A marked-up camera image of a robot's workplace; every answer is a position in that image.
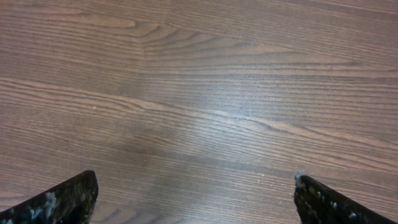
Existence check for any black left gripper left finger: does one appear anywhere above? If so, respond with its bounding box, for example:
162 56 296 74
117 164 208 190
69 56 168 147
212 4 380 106
1 170 99 224

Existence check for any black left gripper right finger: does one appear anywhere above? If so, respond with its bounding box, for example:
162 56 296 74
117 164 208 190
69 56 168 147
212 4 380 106
294 172 395 224

